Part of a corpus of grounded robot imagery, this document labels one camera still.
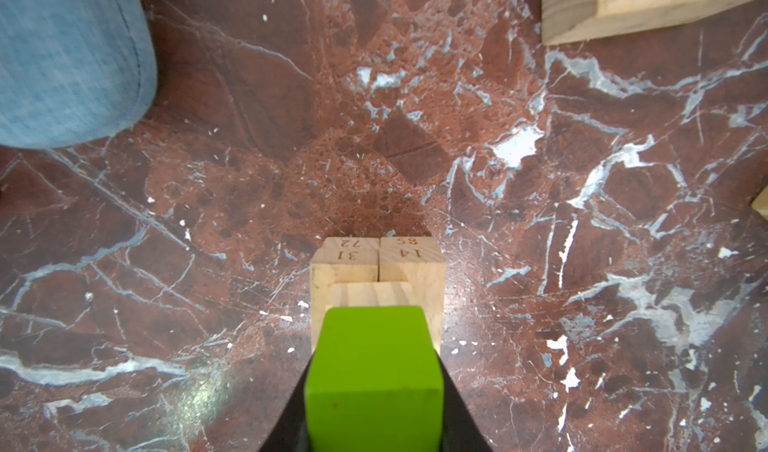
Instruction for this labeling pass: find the green block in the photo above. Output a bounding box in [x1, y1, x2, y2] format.
[304, 306, 444, 451]

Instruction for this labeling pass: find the grey blue oval case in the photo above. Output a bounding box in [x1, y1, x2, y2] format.
[1, 0, 158, 150]

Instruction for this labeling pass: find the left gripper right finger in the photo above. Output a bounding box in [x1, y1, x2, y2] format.
[437, 357, 492, 452]

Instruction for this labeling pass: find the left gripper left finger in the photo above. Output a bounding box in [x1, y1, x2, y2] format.
[259, 356, 313, 452]

